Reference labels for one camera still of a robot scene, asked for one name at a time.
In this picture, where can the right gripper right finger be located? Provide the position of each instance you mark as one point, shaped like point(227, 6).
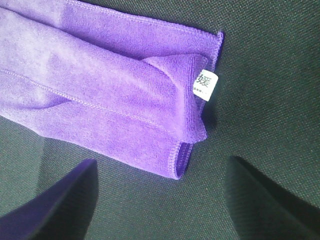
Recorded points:
point(260, 209)

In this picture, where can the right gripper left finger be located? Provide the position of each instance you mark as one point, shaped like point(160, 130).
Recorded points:
point(62, 212)

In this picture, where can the black table cloth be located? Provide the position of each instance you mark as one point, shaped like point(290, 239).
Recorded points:
point(265, 109)

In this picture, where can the purple microfiber towel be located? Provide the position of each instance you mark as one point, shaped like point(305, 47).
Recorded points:
point(129, 87)

